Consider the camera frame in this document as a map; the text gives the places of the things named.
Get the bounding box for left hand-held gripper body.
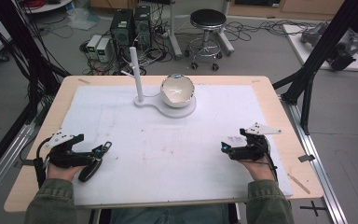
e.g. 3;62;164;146
43;130;98;169

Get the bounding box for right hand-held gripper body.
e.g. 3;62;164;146
228;121;282;162

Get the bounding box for black loop strap metal clasp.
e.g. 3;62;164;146
77;141;113;184

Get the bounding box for person's left hand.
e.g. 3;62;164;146
46;161;86;183

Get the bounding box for person's right hand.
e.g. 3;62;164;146
238;155;278;182

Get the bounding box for white table mat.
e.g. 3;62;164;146
60;84;295;207

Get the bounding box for black tape piece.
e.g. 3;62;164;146
297;154;316;163

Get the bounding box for wooden stick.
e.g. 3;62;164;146
286;173;311;195

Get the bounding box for person's legs in jeans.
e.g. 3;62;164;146
109;203;231;224

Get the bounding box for white power supply unit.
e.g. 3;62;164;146
86;34;103;60
96;37;114;63

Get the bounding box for grey table leg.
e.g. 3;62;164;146
167;0;185;61
215;0;236;58

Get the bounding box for white floor board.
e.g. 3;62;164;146
282;23;358;73

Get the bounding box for black computer tower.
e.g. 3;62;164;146
109;8;135;49
132;5;153;49

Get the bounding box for black round stool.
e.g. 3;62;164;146
184;8;228;72

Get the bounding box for clear plastic bag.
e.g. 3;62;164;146
65;7;102;32

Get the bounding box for grey device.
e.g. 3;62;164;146
300;21;328;49

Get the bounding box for black device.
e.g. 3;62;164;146
326;30;358;72

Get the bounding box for white round table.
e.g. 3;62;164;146
21;0;74;15

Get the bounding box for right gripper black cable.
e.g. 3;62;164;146
255;136;280;183

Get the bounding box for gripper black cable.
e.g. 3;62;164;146
255;136;280;183
34;137;52;189

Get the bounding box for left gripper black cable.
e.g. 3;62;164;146
34;137;52;189

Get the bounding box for aluminium rail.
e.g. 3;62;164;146
0;102;55;210
279;94;350;224

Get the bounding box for white stand with post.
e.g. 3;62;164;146
120;46;198;119

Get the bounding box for bundle of floor cables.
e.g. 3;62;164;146
223;19;330;43

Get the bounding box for black frame strut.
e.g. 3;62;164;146
272;0;358;136
0;0;71;185

